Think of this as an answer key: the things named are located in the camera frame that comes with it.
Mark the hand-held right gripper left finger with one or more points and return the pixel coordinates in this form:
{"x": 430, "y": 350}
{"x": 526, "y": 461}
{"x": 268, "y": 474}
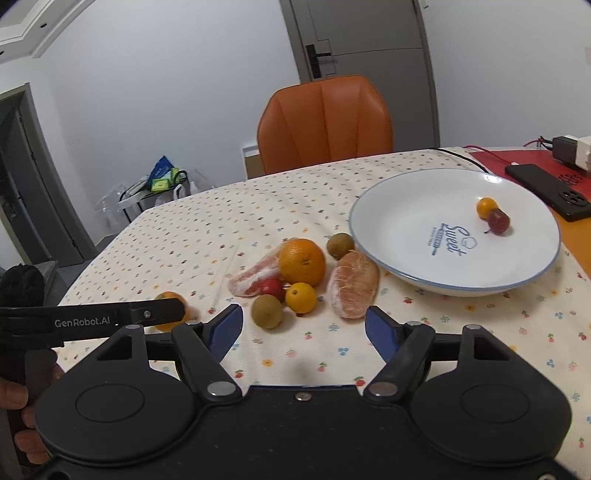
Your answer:
{"x": 226, "y": 333}

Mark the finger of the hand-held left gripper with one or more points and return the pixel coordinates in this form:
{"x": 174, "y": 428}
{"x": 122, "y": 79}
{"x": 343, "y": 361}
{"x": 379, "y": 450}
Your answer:
{"x": 92, "y": 318}

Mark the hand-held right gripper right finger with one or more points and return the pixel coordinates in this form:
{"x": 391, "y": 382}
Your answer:
{"x": 379, "y": 331}

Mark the brown kiwi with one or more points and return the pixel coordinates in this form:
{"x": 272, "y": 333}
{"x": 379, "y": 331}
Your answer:
{"x": 340, "y": 245}
{"x": 267, "y": 312}

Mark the peeled orange pomelo segment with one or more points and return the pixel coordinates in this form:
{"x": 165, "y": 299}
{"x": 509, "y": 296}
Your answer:
{"x": 353, "y": 286}

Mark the mandarin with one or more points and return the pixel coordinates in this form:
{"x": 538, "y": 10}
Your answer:
{"x": 168, "y": 326}

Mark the peeled pink pomelo segment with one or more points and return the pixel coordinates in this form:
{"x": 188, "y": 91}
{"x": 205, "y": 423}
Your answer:
{"x": 249, "y": 279}

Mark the small red fruit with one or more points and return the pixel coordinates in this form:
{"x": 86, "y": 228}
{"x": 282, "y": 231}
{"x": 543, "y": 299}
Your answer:
{"x": 272, "y": 288}
{"x": 499, "y": 221}

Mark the small orange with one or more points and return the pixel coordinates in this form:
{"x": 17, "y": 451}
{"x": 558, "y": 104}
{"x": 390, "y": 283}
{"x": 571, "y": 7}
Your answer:
{"x": 301, "y": 298}
{"x": 485, "y": 206}

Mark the large orange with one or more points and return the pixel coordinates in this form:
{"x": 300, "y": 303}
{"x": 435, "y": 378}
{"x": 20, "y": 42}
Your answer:
{"x": 302, "y": 261}

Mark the white bowl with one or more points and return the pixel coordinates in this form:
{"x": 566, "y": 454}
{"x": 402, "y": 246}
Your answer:
{"x": 415, "y": 221}

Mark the person's left hand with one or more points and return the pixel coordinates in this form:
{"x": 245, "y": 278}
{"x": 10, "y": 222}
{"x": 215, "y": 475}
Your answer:
{"x": 14, "y": 394}

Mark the floral white tablecloth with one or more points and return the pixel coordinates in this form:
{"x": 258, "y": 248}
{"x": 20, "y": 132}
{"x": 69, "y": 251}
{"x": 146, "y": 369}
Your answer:
{"x": 184, "y": 230}

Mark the white plastic bag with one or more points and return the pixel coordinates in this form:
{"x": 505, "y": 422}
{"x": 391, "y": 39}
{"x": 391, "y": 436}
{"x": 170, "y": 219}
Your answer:
{"x": 108, "y": 203}
{"x": 198, "y": 182}

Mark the black metal rack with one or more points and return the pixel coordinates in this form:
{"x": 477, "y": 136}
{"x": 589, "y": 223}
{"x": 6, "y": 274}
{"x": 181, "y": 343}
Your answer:
{"x": 134, "y": 196}

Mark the green packet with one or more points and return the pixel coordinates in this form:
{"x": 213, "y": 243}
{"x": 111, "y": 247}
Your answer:
{"x": 162, "y": 184}

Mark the blue bag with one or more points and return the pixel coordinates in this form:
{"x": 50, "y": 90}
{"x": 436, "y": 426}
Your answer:
{"x": 160, "y": 168}

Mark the orange leather chair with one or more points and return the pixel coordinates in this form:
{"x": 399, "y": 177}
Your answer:
{"x": 323, "y": 124}

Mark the black smartphone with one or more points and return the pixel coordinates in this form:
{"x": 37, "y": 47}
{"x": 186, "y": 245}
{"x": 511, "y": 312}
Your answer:
{"x": 545, "y": 187}

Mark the red mat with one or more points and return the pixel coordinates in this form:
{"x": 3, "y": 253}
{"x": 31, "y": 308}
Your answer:
{"x": 531, "y": 159}

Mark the black charger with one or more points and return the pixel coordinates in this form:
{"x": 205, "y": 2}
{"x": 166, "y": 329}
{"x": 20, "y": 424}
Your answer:
{"x": 563, "y": 148}

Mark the grey door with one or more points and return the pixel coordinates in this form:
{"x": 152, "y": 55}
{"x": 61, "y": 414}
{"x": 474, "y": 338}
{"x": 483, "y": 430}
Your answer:
{"x": 369, "y": 37}

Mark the grey door frame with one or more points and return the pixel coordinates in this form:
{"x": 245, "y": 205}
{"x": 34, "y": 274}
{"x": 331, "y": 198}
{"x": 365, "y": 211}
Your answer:
{"x": 41, "y": 184}

